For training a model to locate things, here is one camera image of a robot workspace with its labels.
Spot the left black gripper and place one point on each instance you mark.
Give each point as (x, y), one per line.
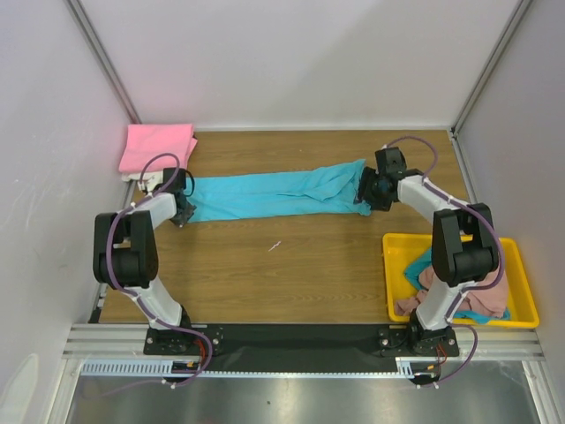
(181, 220)

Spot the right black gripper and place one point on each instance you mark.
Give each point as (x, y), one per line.
(365, 190)

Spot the turquoise t shirt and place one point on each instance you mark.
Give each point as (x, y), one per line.
(415, 271)
(326, 190)

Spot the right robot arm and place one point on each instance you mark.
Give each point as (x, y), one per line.
(466, 253)

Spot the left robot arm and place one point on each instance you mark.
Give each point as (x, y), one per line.
(125, 257)

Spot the folded white t shirt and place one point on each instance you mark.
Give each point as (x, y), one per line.
(132, 176)

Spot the yellow plastic bin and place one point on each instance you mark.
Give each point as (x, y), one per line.
(405, 255)

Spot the folded pink t shirt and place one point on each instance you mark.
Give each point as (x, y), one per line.
(144, 142)

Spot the small pink thread scrap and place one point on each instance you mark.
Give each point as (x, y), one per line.
(274, 246)

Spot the dusty pink t shirt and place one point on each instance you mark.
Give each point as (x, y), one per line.
(485, 296)

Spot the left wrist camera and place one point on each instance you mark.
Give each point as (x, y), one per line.
(149, 182)

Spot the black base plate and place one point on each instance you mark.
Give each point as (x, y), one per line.
(393, 342)

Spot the aluminium front rail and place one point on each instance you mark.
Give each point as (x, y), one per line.
(127, 340)

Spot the white cable duct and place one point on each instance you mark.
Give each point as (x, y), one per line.
(332, 368)

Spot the left aluminium frame post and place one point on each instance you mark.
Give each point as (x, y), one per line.
(94, 42)

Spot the aluminium frame post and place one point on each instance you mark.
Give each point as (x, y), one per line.
(501, 45)
(94, 42)

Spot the right aluminium frame post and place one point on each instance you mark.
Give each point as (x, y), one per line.
(501, 45)

